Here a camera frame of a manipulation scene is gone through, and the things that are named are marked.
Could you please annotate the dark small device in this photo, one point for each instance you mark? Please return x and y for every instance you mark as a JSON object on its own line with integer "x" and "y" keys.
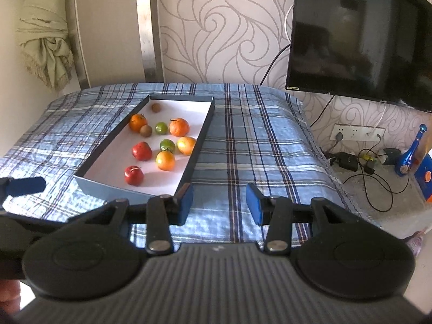
{"x": 393, "y": 155}

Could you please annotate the grey plug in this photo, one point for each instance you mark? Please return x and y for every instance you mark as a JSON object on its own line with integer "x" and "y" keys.
{"x": 339, "y": 136}

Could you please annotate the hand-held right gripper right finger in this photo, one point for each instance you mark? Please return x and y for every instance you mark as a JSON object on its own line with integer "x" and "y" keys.
{"x": 254, "y": 206}

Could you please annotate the small brown round fruit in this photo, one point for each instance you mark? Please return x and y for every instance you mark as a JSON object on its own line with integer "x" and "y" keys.
{"x": 155, "y": 107}

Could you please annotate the red apple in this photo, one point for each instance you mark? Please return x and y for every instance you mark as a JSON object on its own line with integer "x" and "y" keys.
{"x": 134, "y": 175}

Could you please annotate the round orange mandarin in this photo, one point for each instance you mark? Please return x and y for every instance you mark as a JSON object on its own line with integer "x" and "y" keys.
{"x": 165, "y": 161}

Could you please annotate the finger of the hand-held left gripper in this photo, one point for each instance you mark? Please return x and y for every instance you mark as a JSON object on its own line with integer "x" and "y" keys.
{"x": 25, "y": 185}

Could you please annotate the pale purple plastic bottle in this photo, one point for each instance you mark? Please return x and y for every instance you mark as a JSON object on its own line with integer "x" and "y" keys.
{"x": 415, "y": 243}

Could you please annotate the person's left hand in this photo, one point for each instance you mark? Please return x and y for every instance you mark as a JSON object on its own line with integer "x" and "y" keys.
{"x": 8, "y": 295}

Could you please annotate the large green lime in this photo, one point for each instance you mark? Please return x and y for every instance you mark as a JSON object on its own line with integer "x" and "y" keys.
{"x": 167, "y": 145}

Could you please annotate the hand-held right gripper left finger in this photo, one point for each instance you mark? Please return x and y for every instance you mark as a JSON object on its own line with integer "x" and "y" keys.
{"x": 185, "y": 206}

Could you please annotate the white wall outlet strip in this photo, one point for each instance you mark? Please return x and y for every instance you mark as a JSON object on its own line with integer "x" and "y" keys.
{"x": 357, "y": 132}

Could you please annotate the blue plaid bedsheet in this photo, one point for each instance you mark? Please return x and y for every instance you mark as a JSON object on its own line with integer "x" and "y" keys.
{"x": 253, "y": 141}

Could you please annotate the black router box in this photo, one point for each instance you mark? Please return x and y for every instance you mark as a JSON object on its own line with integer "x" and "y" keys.
{"x": 349, "y": 161}

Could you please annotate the blue and orange carton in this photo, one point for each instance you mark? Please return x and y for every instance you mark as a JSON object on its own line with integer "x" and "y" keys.
{"x": 425, "y": 179}

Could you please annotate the orange tangerine with stem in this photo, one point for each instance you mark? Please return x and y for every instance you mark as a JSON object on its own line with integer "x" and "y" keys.
{"x": 179, "y": 127}

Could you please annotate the small green fruit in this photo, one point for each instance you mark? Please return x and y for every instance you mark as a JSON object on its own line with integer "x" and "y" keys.
{"x": 161, "y": 128}

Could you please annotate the silver metal pillar trim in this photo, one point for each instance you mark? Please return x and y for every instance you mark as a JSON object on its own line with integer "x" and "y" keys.
{"x": 148, "y": 33}

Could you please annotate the black flat television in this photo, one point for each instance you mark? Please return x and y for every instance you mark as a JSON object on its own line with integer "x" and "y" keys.
{"x": 364, "y": 33}

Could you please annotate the red-orange persimmon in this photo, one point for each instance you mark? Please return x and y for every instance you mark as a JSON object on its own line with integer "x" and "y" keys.
{"x": 141, "y": 151}

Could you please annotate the white cardboard box dark rim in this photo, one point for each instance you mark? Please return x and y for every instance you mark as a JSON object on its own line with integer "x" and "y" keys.
{"x": 182, "y": 108}

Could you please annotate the black power adapter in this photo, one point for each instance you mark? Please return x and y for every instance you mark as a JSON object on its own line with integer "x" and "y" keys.
{"x": 370, "y": 167}

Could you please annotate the beige knotted curtain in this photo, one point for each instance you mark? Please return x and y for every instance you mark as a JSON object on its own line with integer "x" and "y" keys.
{"x": 44, "y": 40}

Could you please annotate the brown kiwi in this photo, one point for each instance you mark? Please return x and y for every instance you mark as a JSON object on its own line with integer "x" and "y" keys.
{"x": 145, "y": 131}

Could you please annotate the blue glass bottle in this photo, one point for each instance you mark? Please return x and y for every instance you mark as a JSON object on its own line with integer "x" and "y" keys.
{"x": 405, "y": 162}

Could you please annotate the yellow-orange citrus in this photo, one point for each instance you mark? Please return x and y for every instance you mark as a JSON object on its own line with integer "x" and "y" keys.
{"x": 186, "y": 145}

